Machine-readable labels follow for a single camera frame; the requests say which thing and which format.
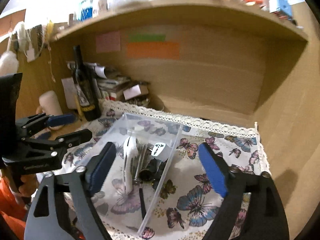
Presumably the white fluffy toy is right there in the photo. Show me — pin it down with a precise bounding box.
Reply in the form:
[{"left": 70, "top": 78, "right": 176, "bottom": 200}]
[{"left": 0, "top": 51, "right": 19, "bottom": 76}]

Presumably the stack of books and papers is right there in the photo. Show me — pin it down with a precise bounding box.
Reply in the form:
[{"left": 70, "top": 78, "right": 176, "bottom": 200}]
[{"left": 67, "top": 61, "right": 150, "bottom": 107}]

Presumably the white notepad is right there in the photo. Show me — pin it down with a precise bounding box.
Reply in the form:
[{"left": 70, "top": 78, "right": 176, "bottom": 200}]
[{"left": 61, "top": 77, "right": 77, "bottom": 109}]

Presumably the butterfly print lace cloth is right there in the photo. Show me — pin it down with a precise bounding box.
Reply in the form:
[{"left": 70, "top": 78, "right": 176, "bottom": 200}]
[{"left": 55, "top": 101, "right": 269, "bottom": 239}]

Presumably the black gold tube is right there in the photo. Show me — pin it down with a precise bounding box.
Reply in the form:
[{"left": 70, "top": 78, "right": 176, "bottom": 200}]
[{"left": 138, "top": 159, "right": 167, "bottom": 183}]

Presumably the orange sticky note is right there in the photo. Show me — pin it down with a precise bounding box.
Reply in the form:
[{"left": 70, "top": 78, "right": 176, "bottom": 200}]
[{"left": 126, "top": 42, "right": 180, "bottom": 60}]

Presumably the pink sticky note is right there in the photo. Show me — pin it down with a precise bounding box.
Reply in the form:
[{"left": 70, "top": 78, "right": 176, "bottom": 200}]
[{"left": 96, "top": 31, "right": 121, "bottom": 53}]

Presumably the small white cardboard box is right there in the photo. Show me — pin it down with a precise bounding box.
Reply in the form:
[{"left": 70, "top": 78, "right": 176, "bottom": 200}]
[{"left": 123, "top": 85, "right": 149, "bottom": 100}]

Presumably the clear plastic box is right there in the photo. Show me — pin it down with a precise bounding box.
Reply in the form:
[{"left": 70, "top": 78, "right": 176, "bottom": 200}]
[{"left": 60, "top": 112, "right": 184, "bottom": 237}]

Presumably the pink cylindrical container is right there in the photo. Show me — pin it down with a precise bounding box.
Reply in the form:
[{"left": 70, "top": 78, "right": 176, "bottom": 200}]
[{"left": 36, "top": 90, "right": 63, "bottom": 116}]

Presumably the metal tool set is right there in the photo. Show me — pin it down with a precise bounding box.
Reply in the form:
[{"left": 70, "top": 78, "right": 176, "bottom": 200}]
[{"left": 133, "top": 144, "right": 148, "bottom": 185}]

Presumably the orange sleeve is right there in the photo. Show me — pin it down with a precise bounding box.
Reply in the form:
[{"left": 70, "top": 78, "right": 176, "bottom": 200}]
[{"left": 1, "top": 177, "right": 27, "bottom": 239}]

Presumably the white travel adapter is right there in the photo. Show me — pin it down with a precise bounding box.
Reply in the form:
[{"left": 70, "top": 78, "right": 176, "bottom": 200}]
[{"left": 151, "top": 142, "right": 171, "bottom": 162}]

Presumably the wooden shelf unit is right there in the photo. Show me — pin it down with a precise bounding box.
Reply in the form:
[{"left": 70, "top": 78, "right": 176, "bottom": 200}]
[{"left": 16, "top": 0, "right": 319, "bottom": 238}]

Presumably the person's left hand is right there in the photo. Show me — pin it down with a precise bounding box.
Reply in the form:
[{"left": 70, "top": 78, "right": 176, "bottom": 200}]
[{"left": 15, "top": 174, "right": 39, "bottom": 201}]

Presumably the dark wine bottle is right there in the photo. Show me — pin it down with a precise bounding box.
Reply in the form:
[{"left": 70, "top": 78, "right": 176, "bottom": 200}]
[{"left": 73, "top": 45, "right": 101, "bottom": 121}]

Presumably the green sticky note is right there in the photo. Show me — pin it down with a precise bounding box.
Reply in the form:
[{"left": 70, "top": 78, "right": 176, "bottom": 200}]
[{"left": 128, "top": 34, "right": 166, "bottom": 42}]

